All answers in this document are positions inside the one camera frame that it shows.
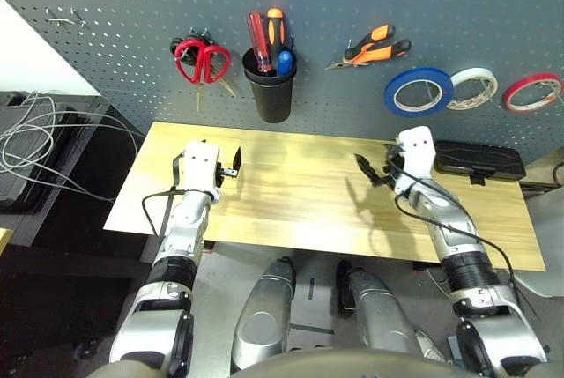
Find grey cable tangle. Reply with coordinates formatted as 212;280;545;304
0;90;146;203

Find white grey knit sneaker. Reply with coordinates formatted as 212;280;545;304
416;329;449;364

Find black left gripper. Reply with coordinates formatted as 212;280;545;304
214;145;243;188

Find clear red handled screwdriver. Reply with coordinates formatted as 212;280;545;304
245;11;273;74

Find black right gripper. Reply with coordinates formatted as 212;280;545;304
354;146;404;189

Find blue tape roll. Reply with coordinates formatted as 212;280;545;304
382;66;455;118

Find olive grey robot torso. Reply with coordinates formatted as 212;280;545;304
87;348;455;378

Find orange black needle-nose pliers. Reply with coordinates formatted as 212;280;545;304
324;24;413;71

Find black side table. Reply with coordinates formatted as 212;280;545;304
0;91;177;378

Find orange black handled screwdriver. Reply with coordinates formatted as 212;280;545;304
266;6;286;75

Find white tape roll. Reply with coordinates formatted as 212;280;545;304
445;67;500;112

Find red tape roll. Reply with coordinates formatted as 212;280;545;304
502;72;564;114

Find silver robot leg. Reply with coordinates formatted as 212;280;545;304
231;256;296;373
337;261;422;352

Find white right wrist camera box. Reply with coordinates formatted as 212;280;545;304
394;126;437;196

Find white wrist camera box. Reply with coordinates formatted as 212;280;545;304
394;126;437;196
179;139;220;196

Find silver left robot leg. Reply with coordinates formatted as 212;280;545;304
231;256;296;373

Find red handled scissors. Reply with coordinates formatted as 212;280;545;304
174;38;233;112

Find silver right robot leg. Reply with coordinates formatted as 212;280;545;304
337;261;422;352

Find small blue screwdriver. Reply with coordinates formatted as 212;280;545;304
276;50;295;78

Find double prong metal hook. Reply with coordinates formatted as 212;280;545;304
45;6;88;29

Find black handled scissors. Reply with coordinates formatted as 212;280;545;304
169;27;239;98

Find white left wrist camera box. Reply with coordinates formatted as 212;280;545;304
179;139;220;196

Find wire loop pliers holder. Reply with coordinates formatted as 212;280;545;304
345;37;374;67

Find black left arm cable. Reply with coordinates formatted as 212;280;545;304
141;152;186;238

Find black plastic cup holder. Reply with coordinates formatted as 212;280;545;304
241;46;299;124

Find black plastic tool case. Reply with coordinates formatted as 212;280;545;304
434;139;528;186

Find black ribbed plastic case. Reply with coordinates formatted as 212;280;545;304
0;91;85;214

